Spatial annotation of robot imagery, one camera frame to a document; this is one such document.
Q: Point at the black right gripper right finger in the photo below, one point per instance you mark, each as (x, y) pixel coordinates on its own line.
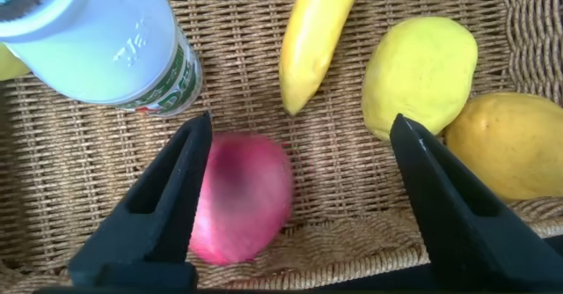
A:
(466, 250)

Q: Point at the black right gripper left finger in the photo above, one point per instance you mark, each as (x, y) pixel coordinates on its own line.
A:
(145, 237)

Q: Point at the red apple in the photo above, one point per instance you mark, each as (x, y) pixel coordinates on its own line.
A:
(246, 197)

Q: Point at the white milk bottle green label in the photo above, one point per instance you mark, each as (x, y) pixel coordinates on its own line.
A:
(101, 38)

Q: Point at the wicker basket holding food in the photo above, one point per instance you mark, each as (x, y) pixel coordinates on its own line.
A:
(88, 175)

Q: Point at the orange yellow mango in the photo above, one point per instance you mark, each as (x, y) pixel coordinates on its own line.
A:
(510, 144)

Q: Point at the yellow lemon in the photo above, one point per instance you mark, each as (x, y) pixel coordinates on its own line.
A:
(11, 65)
(418, 69)

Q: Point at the yellow banana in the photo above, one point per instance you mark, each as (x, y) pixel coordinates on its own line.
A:
(312, 38)

